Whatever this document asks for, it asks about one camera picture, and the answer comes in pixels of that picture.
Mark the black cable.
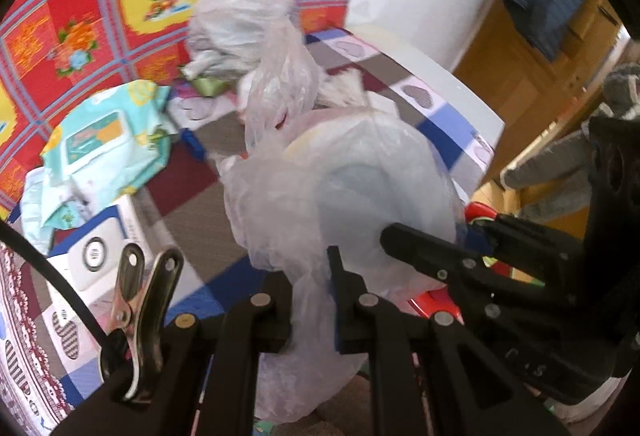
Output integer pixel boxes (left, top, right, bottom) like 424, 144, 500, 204
0, 221, 113, 352

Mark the person's right forearm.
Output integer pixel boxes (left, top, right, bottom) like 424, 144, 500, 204
550, 378, 626, 423

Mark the clear plastic bag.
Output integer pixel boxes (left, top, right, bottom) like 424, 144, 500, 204
220, 19, 461, 423

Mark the teal wet wipes pack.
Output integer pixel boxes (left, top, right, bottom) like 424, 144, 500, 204
40, 80, 173, 197

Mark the grey fuzzy garment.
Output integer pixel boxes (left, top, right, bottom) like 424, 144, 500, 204
500, 64, 640, 223

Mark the blue plastic clip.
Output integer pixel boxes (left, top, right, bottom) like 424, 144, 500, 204
181, 127, 207, 163

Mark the white disposable bowl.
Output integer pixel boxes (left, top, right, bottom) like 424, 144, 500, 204
285, 121, 453, 267

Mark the red plastic container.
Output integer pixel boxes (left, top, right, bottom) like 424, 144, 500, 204
400, 201, 506, 319

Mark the checkered heart bedsheet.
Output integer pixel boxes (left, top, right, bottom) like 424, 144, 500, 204
0, 29, 503, 422

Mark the wooden cabinet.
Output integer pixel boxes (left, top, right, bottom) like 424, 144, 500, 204
452, 0, 640, 217

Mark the silver metal clip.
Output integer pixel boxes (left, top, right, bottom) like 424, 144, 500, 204
100, 243, 185, 404

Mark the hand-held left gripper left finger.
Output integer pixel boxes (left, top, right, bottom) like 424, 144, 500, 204
50, 273, 293, 436

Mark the white cardboard box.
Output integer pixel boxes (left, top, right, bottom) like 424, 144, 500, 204
45, 193, 151, 317

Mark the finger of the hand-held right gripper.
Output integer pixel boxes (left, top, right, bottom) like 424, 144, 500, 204
470, 215, 588, 277
381, 222, 501, 317

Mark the white crumpled plastic bag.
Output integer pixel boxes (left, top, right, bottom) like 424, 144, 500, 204
187, 0, 301, 84

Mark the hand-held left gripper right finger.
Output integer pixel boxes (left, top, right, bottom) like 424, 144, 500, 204
327, 247, 571, 436

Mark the green ribbon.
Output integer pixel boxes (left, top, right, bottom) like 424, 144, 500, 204
181, 65, 236, 98

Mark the blue padded jacket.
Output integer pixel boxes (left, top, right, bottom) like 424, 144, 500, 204
502, 0, 593, 62

